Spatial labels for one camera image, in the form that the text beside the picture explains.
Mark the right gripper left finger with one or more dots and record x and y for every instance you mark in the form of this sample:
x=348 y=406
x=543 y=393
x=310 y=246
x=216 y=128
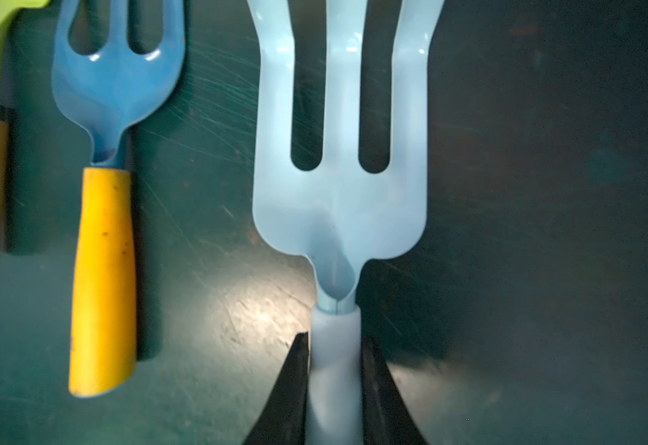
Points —
x=282 y=420

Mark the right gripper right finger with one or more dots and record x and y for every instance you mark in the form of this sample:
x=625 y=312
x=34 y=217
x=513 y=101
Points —
x=386 y=419

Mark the light blue hand rake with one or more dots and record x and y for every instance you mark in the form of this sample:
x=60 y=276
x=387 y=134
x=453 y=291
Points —
x=338 y=215

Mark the blue yellow-handled hand rake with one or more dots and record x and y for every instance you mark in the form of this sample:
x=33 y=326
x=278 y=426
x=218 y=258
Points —
x=105 y=93

